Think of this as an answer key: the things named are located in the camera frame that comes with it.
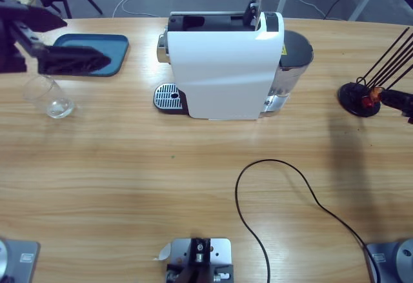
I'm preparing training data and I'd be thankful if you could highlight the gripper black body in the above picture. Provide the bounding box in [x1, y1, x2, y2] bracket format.
[0, 7, 46, 74]

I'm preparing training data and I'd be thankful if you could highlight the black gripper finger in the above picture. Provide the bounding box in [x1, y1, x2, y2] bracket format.
[37, 44, 112, 77]
[380, 89, 413, 102]
[387, 101, 413, 118]
[0, 0, 68, 33]

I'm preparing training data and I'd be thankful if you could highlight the clear drinking glass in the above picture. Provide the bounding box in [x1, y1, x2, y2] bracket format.
[21, 75, 76, 119]

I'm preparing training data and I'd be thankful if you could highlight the white capsule coffee machine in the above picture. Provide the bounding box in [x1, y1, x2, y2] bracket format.
[156, 10, 287, 122]

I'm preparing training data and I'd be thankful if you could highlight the blue plastic tray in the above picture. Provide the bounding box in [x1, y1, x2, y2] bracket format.
[51, 34, 130, 78]

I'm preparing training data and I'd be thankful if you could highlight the black capsule holder with rods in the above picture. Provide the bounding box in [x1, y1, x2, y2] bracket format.
[337, 26, 413, 118]

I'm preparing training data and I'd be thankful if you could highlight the black drip tray steel grille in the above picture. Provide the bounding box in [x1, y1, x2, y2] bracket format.
[153, 83, 190, 116]

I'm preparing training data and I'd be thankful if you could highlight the clear water tank black lid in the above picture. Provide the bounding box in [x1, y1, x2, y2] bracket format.
[259, 30, 314, 118]

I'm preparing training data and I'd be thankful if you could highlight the white paper tag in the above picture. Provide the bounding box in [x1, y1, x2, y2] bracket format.
[152, 242, 174, 262]

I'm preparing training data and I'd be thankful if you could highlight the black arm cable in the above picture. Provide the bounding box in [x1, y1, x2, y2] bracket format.
[234, 159, 380, 283]

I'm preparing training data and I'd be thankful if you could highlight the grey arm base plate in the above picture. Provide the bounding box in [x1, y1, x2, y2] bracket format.
[364, 238, 413, 283]
[0, 237, 41, 283]

